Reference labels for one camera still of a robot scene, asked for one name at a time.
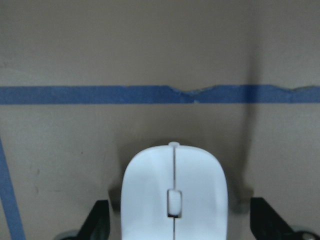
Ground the white computer mouse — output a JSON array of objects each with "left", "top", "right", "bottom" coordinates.
[{"left": 120, "top": 142, "right": 228, "bottom": 240}]

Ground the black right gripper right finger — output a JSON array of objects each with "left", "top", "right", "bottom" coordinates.
[{"left": 250, "top": 197, "right": 300, "bottom": 240}]

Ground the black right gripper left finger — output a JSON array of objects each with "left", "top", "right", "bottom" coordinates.
[{"left": 78, "top": 200, "right": 110, "bottom": 240}]

